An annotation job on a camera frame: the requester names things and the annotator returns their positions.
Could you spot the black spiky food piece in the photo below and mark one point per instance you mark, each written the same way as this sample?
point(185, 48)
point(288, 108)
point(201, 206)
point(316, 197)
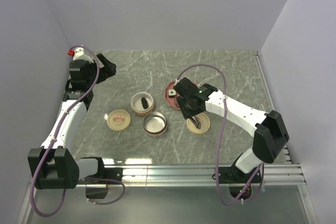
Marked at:
point(144, 103)

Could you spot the right cream lid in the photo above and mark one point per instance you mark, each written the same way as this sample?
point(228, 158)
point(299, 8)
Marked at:
point(204, 121)

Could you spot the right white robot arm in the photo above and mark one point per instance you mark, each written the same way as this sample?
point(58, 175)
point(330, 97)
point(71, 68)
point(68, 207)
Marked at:
point(267, 129)

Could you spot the cream lunch box container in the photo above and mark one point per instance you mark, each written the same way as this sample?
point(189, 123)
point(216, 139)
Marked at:
point(136, 103)

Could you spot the left cream lid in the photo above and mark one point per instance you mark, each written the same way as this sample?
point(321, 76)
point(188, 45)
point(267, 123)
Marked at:
point(119, 120)

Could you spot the metal tongs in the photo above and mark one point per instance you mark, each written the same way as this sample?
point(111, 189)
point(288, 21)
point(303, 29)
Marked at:
point(196, 121)

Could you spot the cream lid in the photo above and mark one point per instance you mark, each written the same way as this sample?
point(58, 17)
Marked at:
point(204, 121)
point(119, 120)

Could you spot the steel lunch box container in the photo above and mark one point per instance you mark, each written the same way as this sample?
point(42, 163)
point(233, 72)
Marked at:
point(154, 124)

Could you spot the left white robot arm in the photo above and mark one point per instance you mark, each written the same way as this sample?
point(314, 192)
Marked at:
point(52, 165)

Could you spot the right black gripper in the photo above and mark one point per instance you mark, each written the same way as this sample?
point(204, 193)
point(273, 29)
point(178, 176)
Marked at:
point(186, 113)

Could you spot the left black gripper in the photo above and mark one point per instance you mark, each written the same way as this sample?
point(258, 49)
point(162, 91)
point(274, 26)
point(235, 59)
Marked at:
point(107, 71)

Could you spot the aluminium rail frame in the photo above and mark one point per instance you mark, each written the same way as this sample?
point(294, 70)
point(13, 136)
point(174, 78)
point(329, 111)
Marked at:
point(168, 178)

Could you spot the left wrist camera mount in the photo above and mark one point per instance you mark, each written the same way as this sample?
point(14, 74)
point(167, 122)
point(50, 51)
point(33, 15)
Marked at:
point(79, 53)

